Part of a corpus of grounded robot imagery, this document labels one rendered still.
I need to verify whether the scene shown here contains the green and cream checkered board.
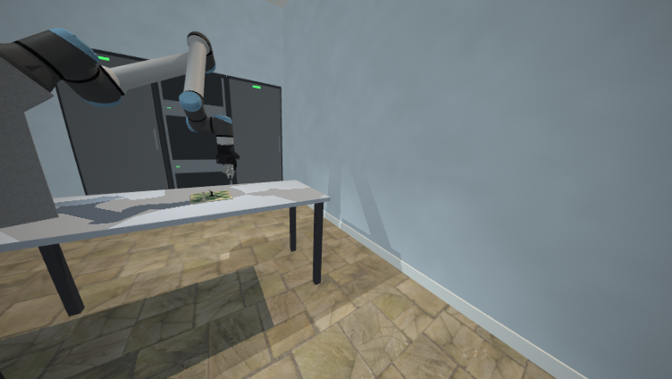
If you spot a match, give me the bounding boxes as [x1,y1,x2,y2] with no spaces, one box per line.
[189,190,233,204]

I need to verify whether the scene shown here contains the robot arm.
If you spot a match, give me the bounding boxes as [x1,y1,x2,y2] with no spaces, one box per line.
[0,28,233,145]

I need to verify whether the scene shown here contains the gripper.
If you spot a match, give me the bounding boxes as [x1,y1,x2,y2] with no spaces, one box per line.
[215,145,237,179]

